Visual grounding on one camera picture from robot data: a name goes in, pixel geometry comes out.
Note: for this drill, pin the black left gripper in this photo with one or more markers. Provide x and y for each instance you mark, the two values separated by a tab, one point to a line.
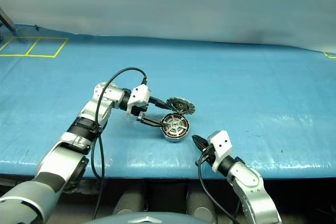
137	110

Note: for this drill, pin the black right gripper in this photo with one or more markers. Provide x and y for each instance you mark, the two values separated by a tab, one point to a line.
210	154

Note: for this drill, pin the silver motor base copper windings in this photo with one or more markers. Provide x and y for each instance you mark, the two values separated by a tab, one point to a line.
174	127

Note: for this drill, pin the round black motor rotor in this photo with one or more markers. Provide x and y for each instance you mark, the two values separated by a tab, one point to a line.
181	106

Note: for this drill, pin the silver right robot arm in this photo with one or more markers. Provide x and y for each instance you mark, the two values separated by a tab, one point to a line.
249	182

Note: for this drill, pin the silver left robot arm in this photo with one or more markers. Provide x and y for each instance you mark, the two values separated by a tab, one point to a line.
65	161

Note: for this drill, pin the dark grey rounded shape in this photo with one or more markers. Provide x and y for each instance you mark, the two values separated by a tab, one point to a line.
128	203
200	204

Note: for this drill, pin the blue-grey dome with chevron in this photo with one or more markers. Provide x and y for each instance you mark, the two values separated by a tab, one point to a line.
147	219

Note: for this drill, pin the black metal stand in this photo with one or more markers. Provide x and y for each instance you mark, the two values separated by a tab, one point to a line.
8	22

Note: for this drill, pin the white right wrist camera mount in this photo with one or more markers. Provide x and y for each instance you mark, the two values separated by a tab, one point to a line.
221	141

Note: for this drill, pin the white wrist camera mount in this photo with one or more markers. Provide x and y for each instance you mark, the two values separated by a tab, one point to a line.
221	141
140	95

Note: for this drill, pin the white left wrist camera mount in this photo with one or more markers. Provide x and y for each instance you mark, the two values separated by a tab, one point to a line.
140	95

